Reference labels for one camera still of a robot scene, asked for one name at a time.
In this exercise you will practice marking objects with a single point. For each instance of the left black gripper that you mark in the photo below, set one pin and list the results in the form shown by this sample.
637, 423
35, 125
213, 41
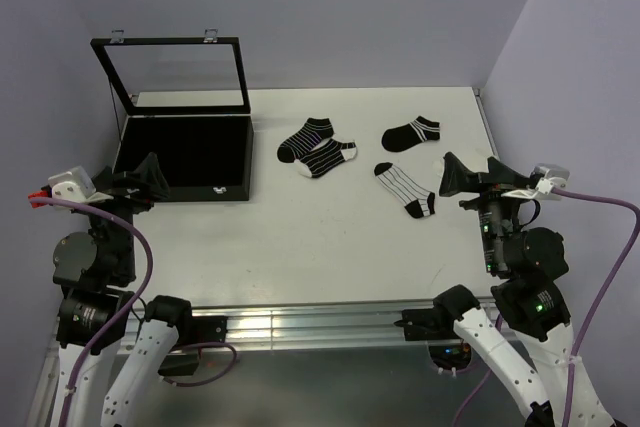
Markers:
147, 178

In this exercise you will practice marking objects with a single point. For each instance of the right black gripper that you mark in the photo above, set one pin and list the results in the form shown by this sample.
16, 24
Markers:
502, 179

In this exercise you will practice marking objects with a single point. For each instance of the white sock black thin stripes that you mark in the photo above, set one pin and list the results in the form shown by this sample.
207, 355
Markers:
416, 200

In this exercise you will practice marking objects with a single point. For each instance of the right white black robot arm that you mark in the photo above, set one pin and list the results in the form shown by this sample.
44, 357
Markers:
550, 386

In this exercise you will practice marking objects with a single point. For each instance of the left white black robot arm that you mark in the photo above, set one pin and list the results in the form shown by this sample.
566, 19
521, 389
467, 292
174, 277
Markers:
93, 269

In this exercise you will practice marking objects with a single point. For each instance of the black display case base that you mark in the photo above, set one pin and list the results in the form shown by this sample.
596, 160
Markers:
202, 158

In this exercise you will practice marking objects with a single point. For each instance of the black glass-panel case lid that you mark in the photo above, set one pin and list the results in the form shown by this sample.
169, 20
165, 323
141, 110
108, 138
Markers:
175, 76

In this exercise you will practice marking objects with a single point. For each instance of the black white-striped sock white toe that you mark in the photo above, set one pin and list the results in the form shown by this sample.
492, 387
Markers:
322, 160

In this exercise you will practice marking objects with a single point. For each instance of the black sock with purple stripes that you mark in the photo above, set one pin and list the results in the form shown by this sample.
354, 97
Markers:
311, 135

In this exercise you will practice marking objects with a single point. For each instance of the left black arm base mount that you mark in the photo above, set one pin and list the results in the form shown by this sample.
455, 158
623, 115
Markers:
202, 329

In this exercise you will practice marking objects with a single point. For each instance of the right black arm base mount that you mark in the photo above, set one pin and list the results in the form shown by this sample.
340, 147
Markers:
448, 352

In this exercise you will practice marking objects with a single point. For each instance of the aluminium front frame rail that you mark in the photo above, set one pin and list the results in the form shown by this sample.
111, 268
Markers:
322, 365

